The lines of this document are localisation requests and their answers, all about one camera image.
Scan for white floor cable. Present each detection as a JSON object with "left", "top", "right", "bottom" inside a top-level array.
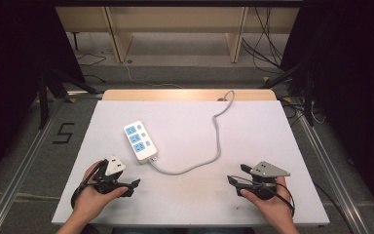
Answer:
[{"left": 122, "top": 60, "right": 183, "bottom": 90}]

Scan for person's left hand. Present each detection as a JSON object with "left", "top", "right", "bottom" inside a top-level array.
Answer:
[{"left": 73, "top": 160, "right": 130, "bottom": 222}]

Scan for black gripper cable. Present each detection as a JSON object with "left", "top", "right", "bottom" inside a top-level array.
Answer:
[
  {"left": 229, "top": 175, "right": 296, "bottom": 218},
  {"left": 70, "top": 160, "right": 109, "bottom": 210}
]

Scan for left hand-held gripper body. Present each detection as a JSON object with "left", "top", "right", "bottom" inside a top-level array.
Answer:
[{"left": 92, "top": 154, "right": 134, "bottom": 196}]

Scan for wooden table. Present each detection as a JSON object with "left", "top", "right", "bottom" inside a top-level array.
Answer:
[{"left": 101, "top": 89, "right": 278, "bottom": 102}]

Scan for beige wooden desk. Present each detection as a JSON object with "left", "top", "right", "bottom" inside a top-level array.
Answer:
[{"left": 55, "top": 5, "right": 302, "bottom": 64}]

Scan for white table mat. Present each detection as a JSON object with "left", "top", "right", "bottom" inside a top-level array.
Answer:
[{"left": 51, "top": 99, "right": 331, "bottom": 228}]

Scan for aluminium floor rail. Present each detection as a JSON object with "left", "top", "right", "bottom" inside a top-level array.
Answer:
[
  {"left": 294, "top": 110, "right": 372, "bottom": 234},
  {"left": 0, "top": 96, "right": 66, "bottom": 234}
]

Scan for thin black floor cable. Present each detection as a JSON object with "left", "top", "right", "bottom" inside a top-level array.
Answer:
[{"left": 75, "top": 52, "right": 107, "bottom": 84}]

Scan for white power strip blue sockets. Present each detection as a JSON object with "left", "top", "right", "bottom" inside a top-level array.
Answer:
[{"left": 123, "top": 120, "right": 159, "bottom": 165}]

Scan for dark curtain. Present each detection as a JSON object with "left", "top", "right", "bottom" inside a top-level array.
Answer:
[
  {"left": 280, "top": 0, "right": 374, "bottom": 226},
  {"left": 0, "top": 0, "right": 86, "bottom": 191}
]

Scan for person's right hand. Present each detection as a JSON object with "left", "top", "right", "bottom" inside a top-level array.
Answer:
[{"left": 240, "top": 175, "right": 295, "bottom": 226}]

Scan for grey power strip cable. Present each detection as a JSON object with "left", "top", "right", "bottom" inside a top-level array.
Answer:
[{"left": 148, "top": 90, "right": 236, "bottom": 176}]

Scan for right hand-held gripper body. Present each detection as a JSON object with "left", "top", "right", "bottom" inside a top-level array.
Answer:
[{"left": 239, "top": 160, "right": 291, "bottom": 201}]

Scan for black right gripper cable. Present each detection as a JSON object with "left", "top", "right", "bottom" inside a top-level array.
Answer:
[{"left": 229, "top": 175, "right": 296, "bottom": 218}]

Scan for bundle of black floor cables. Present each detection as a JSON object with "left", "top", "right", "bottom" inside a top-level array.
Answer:
[{"left": 241, "top": 6, "right": 294, "bottom": 76}]

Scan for black metal stand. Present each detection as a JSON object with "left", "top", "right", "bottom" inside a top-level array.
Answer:
[
  {"left": 258, "top": 60, "right": 317, "bottom": 127},
  {"left": 36, "top": 68, "right": 100, "bottom": 131}
]

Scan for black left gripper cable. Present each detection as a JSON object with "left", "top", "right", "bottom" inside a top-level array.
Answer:
[{"left": 70, "top": 160, "right": 109, "bottom": 210}]

